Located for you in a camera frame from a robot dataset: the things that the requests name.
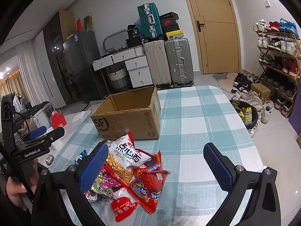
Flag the teal suitcase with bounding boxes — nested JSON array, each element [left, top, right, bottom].
[[138, 3, 165, 39]]

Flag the red cookie packet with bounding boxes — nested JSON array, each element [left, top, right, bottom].
[[139, 151, 163, 172]]

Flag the person's left hand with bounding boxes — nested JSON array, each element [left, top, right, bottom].
[[6, 158, 40, 211]]

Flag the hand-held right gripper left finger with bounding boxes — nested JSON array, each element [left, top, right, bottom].
[[32, 142, 111, 226]]

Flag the black and red shoe box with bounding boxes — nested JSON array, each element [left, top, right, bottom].
[[161, 18, 177, 27]]

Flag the dark glass cabinet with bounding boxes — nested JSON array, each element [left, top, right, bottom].
[[43, 11, 76, 99]]

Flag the pink candy packet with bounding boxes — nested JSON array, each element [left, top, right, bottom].
[[85, 165, 128, 202]]

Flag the large red chips packet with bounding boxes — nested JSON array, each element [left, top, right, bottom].
[[128, 169, 171, 215]]

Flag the black basket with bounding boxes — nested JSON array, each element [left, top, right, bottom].
[[126, 38, 143, 49]]

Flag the patterned floor rug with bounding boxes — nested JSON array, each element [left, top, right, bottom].
[[83, 100, 105, 111]]

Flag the shoe rack with shoes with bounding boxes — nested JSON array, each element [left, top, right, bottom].
[[253, 19, 301, 118]]

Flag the red gift box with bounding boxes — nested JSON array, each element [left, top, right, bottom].
[[50, 112, 67, 130]]

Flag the white curtain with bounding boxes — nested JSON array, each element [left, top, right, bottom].
[[16, 40, 53, 106]]

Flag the grey refrigerator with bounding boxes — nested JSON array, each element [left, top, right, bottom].
[[62, 32, 107, 99]]

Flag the silver suitcase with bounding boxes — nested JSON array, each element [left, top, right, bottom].
[[165, 38, 194, 87]]

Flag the pile of sneakers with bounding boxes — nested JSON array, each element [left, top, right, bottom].
[[230, 72, 274, 137]]

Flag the grey beige door mat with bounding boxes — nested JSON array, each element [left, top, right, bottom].
[[213, 73, 238, 92]]

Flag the white dresser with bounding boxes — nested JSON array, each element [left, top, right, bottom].
[[92, 46, 154, 89]]

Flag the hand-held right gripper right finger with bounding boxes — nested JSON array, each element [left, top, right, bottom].
[[203, 142, 281, 226]]

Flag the white noodle snack packet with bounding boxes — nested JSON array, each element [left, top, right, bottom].
[[105, 131, 156, 187]]

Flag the small brown cardboard box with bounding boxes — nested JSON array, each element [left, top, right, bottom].
[[250, 83, 271, 102]]

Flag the beige curtain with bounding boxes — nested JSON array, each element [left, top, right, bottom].
[[0, 75, 26, 99]]

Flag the wooden door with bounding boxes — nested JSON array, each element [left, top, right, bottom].
[[180, 0, 242, 74]]

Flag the black and yellow shoe box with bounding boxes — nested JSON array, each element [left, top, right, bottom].
[[163, 25, 184, 41]]

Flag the black trash bin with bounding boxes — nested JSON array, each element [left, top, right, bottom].
[[229, 99, 259, 130]]

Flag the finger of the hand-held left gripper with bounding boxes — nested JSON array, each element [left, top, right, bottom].
[[29, 126, 47, 140], [46, 127, 65, 144]]

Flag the purple paper bag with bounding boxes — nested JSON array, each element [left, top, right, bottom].
[[289, 92, 301, 146]]

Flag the woven laundry basket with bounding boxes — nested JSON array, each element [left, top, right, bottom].
[[108, 67, 129, 89]]

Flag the grey metal tube frame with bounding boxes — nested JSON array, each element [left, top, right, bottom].
[[103, 29, 128, 52]]

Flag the beige suitcase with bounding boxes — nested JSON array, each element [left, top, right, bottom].
[[143, 40, 172, 87]]

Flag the blue cookie packet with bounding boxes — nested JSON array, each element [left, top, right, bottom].
[[75, 150, 87, 166]]

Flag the red and white packet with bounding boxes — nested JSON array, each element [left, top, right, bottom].
[[109, 187, 139, 222]]

